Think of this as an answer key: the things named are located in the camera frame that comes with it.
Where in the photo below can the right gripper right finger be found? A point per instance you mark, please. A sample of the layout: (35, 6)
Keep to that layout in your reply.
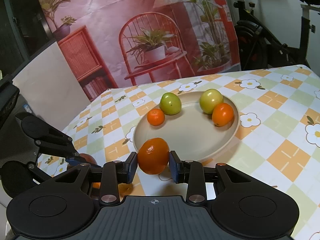
(191, 173)

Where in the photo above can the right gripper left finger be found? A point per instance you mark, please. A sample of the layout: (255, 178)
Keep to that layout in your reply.
(114, 173)

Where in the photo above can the large orange mandarin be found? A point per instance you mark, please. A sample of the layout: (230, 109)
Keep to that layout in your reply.
(153, 156)

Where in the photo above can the dark red apple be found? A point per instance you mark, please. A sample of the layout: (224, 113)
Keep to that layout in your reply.
(88, 158)

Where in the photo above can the beige round plate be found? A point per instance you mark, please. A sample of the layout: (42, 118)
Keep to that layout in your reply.
(190, 133)

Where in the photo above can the mandarin right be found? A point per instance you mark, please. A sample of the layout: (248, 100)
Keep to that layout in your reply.
(222, 114)

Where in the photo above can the small mandarin left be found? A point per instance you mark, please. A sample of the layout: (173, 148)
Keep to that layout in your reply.
(155, 117)

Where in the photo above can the green apple left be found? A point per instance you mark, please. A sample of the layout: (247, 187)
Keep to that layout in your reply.
(170, 104)

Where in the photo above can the green apple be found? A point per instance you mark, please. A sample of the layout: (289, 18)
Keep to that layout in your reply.
(170, 104)
(209, 100)

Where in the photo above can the green apple right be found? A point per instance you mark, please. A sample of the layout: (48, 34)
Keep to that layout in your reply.
(209, 100)

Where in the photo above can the white board panel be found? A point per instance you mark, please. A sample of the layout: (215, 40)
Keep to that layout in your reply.
(51, 89)

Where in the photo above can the black exercise bike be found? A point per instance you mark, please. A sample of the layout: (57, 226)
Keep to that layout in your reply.
(259, 48)

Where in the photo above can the pink printed backdrop cloth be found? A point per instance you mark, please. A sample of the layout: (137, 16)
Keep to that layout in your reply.
(120, 43)

